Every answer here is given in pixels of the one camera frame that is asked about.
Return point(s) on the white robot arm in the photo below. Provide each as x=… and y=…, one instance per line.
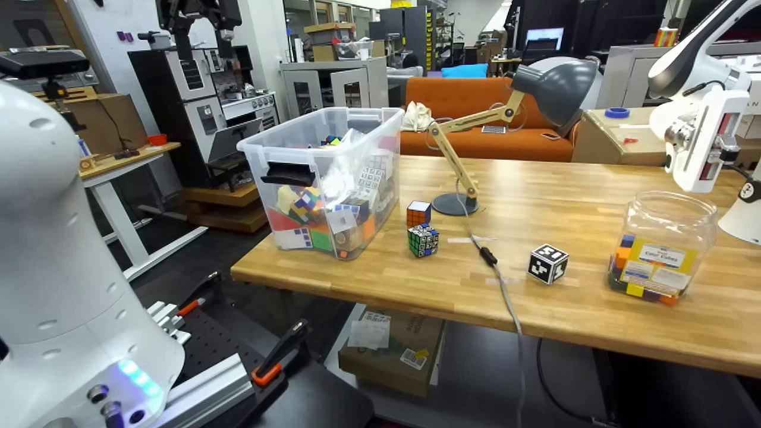
x=81, y=347

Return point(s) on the orange brown Rubik's cube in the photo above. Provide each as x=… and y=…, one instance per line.
x=416, y=213

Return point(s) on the green blue Rubik's cube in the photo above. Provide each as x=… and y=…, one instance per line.
x=422, y=241

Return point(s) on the black white marker cube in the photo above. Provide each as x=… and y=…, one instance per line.
x=548, y=262

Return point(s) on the clear plastic storage bin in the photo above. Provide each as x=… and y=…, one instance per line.
x=354, y=155

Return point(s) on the cardboard box under table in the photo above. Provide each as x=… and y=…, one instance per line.
x=392, y=351

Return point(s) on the white cabinet with glass doors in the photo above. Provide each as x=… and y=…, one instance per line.
x=333, y=83

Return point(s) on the orange sofa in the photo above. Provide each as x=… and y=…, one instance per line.
x=528, y=137

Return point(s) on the wooden desk lamp grey shade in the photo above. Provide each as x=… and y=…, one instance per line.
x=561, y=87

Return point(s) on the clear plastic jar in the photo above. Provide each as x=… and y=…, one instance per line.
x=662, y=245

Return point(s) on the black bin latch handle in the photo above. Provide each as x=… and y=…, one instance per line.
x=289, y=175

